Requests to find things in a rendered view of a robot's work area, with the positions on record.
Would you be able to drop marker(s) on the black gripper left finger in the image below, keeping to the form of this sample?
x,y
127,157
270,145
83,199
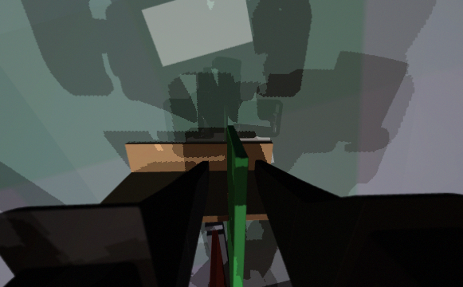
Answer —
x,y
158,234

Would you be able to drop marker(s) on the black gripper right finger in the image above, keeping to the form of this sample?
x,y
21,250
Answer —
x,y
320,235

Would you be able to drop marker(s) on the red notched board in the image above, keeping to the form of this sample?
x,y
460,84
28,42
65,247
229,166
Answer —
x,y
217,273

